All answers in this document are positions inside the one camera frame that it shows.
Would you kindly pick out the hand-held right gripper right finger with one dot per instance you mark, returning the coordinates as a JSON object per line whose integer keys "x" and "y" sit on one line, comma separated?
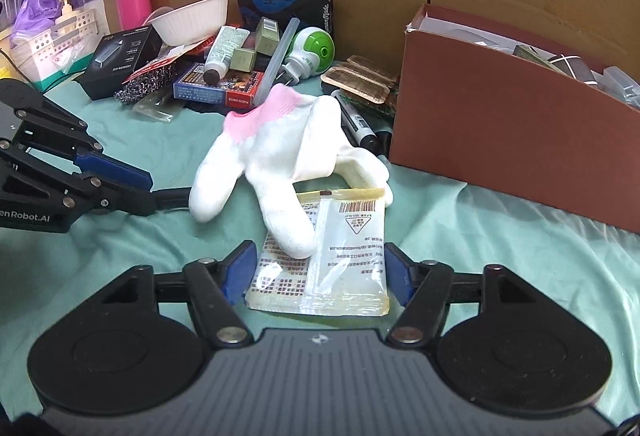
{"x": 400, "y": 276}

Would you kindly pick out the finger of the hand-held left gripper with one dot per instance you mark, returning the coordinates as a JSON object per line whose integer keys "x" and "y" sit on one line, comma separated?
{"x": 120, "y": 198}
{"x": 115, "y": 168}

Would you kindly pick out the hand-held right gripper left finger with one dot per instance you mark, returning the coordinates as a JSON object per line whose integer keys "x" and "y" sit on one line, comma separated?
{"x": 240, "y": 273}

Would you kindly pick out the clear yellow-edged component packet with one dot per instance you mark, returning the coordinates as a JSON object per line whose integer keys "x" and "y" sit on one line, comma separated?
{"x": 340, "y": 266}

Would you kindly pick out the white knit glove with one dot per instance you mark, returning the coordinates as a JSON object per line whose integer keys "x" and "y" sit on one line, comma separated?
{"x": 280, "y": 151}

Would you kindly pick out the brown storage box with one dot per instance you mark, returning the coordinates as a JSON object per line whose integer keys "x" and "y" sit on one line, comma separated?
{"x": 490, "y": 141}

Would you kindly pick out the clear plastic tube case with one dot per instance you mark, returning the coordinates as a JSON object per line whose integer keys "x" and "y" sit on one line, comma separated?
{"x": 279, "y": 58}

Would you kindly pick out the small clear plastic packet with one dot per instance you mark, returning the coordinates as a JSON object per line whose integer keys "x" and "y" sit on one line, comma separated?
{"x": 155, "y": 108}

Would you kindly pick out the steel wool scrubber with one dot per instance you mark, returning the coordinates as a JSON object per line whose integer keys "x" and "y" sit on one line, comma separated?
{"x": 145, "y": 85}

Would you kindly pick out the teal table cloth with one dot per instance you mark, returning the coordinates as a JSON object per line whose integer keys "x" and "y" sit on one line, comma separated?
{"x": 500, "y": 266}

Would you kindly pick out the black product box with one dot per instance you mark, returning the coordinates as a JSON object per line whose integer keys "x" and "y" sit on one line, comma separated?
{"x": 120, "y": 61}

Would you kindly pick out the red white memory card package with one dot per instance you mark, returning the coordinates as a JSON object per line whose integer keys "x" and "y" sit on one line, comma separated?
{"x": 160, "y": 62}

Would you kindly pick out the blue playing card box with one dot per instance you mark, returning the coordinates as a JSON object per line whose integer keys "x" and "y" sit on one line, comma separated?
{"x": 220, "y": 88}

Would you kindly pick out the white plastic basket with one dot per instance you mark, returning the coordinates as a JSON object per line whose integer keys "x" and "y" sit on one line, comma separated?
{"x": 60, "y": 43}

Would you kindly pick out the cream pump bottle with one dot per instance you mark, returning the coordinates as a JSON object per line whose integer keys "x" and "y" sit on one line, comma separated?
{"x": 65, "y": 16}

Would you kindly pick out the white tube black cap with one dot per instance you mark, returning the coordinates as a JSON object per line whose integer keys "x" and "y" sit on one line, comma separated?
{"x": 225, "y": 48}

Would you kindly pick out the white ribbed bowl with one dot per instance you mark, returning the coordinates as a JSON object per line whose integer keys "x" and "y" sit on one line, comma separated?
{"x": 190, "y": 23}

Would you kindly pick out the small green box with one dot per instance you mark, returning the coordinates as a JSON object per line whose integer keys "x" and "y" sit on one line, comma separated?
{"x": 267, "y": 36}
{"x": 243, "y": 59}

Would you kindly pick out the green white plug-in device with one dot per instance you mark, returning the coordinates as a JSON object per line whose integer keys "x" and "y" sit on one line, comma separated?
{"x": 310, "y": 48}

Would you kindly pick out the black tin case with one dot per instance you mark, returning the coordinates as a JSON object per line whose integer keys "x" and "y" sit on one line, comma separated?
{"x": 280, "y": 8}

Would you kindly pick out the green packet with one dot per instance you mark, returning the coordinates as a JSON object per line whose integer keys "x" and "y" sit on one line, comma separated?
{"x": 531, "y": 53}

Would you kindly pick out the black checkered item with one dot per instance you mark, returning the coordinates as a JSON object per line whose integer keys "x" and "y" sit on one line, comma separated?
{"x": 570, "y": 66}

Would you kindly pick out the clear plastic item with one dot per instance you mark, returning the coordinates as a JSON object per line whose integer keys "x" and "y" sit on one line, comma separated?
{"x": 622, "y": 86}

